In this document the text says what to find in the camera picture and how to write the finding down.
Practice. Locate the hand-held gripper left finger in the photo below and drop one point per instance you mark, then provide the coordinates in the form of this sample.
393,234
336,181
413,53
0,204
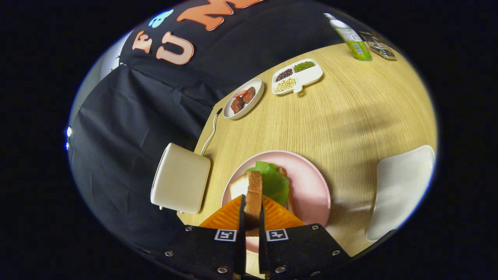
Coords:
242,233

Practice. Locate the black backdrop cloth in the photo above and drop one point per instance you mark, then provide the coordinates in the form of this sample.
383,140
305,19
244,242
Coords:
136,116

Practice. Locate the pink sausage slice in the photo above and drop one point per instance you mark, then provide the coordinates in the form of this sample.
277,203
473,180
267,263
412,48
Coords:
240,93

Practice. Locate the green lettuce leaf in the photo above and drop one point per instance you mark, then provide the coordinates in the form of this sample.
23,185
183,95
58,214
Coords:
274,182

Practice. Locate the white toaster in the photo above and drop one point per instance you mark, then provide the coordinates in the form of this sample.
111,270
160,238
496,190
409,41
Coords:
181,179

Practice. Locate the white rectangular plate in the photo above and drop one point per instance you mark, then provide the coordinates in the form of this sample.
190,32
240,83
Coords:
400,186

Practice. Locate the brown meat piece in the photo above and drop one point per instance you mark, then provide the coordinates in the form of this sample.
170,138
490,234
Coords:
249,95
237,105

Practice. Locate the pink plate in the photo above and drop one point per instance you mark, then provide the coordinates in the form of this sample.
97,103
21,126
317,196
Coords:
307,186

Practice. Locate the bread slice under ham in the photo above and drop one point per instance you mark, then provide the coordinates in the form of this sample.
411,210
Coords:
291,202

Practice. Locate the silver bottle with green label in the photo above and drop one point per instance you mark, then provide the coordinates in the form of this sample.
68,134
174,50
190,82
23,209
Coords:
352,39

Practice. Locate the white divided dish with beans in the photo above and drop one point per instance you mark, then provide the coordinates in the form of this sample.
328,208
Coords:
309,76

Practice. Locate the white round plate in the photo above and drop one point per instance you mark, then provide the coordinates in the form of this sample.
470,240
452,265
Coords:
256,97

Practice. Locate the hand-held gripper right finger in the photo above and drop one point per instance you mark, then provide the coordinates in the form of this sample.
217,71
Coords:
262,252

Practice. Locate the plain toast bread slice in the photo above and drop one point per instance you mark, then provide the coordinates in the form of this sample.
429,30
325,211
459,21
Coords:
253,194

